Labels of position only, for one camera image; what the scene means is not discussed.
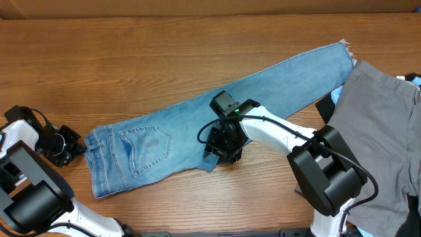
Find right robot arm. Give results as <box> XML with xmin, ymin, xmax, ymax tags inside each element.
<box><xmin>204</xmin><ymin>91</ymin><xmax>368</xmax><ymax>236</ymax></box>

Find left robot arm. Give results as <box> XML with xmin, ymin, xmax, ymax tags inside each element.
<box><xmin>1</xmin><ymin>105</ymin><xmax>138</xmax><ymax>237</ymax></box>

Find black garment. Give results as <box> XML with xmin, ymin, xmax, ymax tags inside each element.
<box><xmin>315</xmin><ymin>93</ymin><xmax>335</xmax><ymax>124</ymax></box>

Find light blue garment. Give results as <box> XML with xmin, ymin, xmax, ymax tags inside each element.
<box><xmin>330</xmin><ymin>86</ymin><xmax>343</xmax><ymax>105</ymax></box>

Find grey trousers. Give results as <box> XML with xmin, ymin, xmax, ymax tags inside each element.
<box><xmin>328</xmin><ymin>61</ymin><xmax>420</xmax><ymax>236</ymax></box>

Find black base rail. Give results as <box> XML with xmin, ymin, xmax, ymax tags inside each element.
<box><xmin>139</xmin><ymin>228</ymin><xmax>314</xmax><ymax>237</ymax></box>

